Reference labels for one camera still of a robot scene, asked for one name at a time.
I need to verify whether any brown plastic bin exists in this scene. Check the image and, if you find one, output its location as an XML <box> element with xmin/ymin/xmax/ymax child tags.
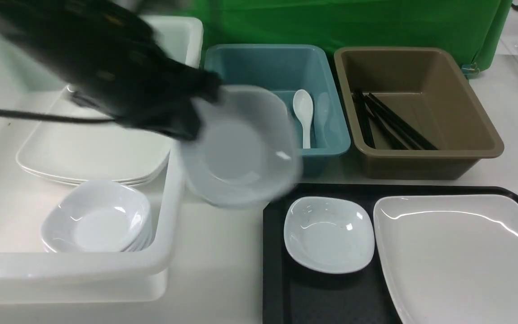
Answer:
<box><xmin>334</xmin><ymin>47</ymin><xmax>504</xmax><ymax>179</ymax></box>

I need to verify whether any teal plastic bin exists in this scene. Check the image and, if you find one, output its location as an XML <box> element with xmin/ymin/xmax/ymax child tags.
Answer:
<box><xmin>204</xmin><ymin>44</ymin><xmax>351</xmax><ymax>178</ymax></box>

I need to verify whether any black chopstick in bin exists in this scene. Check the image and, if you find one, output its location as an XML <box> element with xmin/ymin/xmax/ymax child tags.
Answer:
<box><xmin>363</xmin><ymin>94</ymin><xmax>420</xmax><ymax>150</ymax></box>
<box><xmin>352</xmin><ymin>90</ymin><xmax>375</xmax><ymax>149</ymax></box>
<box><xmin>369</xmin><ymin>94</ymin><xmax>438</xmax><ymax>150</ymax></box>

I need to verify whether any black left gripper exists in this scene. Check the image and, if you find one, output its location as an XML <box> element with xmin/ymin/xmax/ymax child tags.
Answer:
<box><xmin>0</xmin><ymin>0</ymin><xmax>222</xmax><ymax>141</ymax></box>

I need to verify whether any large white square plate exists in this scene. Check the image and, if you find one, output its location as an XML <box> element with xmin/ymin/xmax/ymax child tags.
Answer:
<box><xmin>373</xmin><ymin>194</ymin><xmax>518</xmax><ymax>324</ymax></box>

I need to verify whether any white plate stack top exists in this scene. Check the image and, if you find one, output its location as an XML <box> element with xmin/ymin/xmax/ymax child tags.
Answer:
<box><xmin>16</xmin><ymin>85</ymin><xmax>172</xmax><ymax>185</ymax></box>

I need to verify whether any white spoon right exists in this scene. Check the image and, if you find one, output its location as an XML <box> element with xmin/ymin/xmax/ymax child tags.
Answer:
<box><xmin>293</xmin><ymin>90</ymin><xmax>314</xmax><ymax>149</ymax></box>

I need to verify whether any green cloth backdrop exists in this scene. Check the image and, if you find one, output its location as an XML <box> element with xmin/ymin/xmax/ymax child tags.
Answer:
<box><xmin>139</xmin><ymin>0</ymin><xmax>512</xmax><ymax>70</ymax></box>

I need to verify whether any black serving tray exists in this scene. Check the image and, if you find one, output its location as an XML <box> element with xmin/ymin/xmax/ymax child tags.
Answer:
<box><xmin>262</xmin><ymin>183</ymin><xmax>518</xmax><ymax>324</ymax></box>

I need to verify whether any white square bowl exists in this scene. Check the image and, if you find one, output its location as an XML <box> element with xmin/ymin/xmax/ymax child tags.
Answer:
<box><xmin>283</xmin><ymin>196</ymin><xmax>375</xmax><ymax>275</ymax></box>
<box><xmin>178</xmin><ymin>85</ymin><xmax>303</xmax><ymax>208</ymax></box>

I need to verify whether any white bowl stack top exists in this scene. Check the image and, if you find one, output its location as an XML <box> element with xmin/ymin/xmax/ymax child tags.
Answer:
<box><xmin>40</xmin><ymin>180</ymin><xmax>153</xmax><ymax>253</ymax></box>

